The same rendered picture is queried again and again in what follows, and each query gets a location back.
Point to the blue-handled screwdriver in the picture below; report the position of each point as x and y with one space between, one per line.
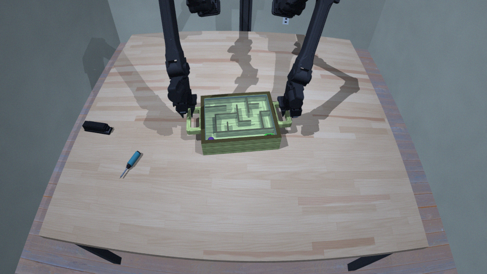
132 161

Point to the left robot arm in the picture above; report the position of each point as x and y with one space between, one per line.
299 77

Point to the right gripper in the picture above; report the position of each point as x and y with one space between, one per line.
191 106

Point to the wooden ball maze board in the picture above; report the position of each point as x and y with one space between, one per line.
238 122

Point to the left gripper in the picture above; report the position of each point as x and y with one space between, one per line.
281 105

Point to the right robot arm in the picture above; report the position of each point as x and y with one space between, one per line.
178 71

